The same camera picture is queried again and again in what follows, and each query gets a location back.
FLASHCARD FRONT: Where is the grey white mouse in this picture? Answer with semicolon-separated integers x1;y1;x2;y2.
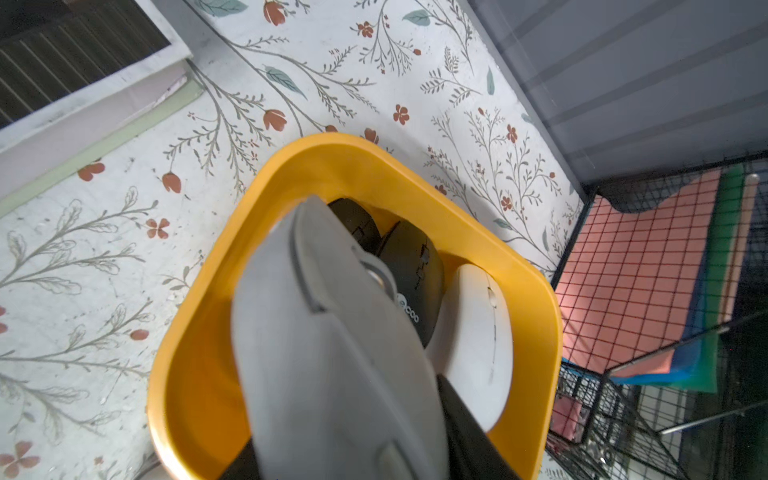
231;196;449;479

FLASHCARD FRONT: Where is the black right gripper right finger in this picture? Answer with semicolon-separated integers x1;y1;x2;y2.
437;374;519;480

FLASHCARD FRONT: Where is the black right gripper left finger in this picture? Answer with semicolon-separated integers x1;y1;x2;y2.
219;440;261;480

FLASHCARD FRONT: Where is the white interior design book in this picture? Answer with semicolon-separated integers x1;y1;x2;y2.
1;1;192;200

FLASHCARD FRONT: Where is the floral table mat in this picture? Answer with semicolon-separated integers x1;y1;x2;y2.
1;1;583;479

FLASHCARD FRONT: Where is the yellow plastic storage box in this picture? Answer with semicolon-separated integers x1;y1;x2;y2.
147;133;563;479

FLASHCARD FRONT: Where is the black Lecoo mouse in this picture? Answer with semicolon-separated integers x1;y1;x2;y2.
328;198;382;254

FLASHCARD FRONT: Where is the pink small box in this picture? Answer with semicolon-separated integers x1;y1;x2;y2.
550;396;585;441

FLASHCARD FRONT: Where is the pink folder in organizer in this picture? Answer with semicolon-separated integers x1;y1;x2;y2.
556;170;721;378

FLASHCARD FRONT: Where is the black wire desk organizer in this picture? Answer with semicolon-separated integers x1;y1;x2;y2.
542;155;767;479

